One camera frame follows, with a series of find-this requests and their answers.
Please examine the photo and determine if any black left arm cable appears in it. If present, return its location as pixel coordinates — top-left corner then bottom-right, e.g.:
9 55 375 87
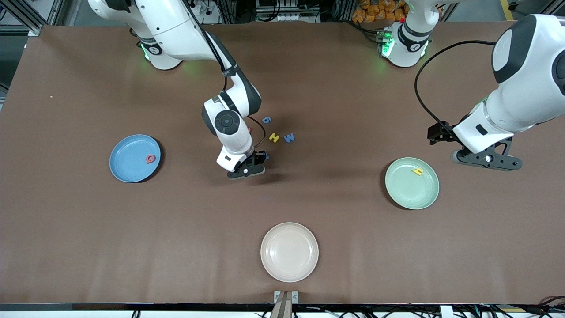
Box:
414 41 497 129

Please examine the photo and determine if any bag of orange items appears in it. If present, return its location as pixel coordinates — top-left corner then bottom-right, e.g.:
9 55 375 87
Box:
352 0 409 23

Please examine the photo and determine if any metal mount bracket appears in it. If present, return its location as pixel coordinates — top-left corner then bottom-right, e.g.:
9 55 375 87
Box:
274 290 299 318

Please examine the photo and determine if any blue plate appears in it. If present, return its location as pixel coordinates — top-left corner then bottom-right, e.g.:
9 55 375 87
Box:
109 134 162 183

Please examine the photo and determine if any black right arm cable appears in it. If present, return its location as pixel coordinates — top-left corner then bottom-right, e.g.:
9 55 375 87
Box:
188 0 267 153

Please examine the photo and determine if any beige plate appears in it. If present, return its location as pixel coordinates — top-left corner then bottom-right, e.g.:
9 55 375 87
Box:
260 222 319 283

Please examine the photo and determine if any white power strip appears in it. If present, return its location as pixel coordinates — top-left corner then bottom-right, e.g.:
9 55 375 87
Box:
196 0 221 23

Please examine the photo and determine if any brown table cover sheet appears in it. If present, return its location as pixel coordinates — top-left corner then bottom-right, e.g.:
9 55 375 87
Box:
0 21 565 305

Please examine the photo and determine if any green plate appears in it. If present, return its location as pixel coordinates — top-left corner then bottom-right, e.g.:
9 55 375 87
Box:
385 157 440 210

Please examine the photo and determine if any black equipment rack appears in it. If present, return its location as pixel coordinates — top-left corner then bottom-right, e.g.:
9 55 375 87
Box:
255 0 309 22

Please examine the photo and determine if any aluminium frame post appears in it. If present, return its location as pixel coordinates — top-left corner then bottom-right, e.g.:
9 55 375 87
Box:
0 0 56 37
530 0 565 31

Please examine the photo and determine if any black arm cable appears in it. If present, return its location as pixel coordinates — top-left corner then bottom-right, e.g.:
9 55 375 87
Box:
414 41 497 129
188 0 267 153

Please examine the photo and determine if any red black cable bundle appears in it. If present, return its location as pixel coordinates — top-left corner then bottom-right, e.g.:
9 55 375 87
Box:
525 296 565 315

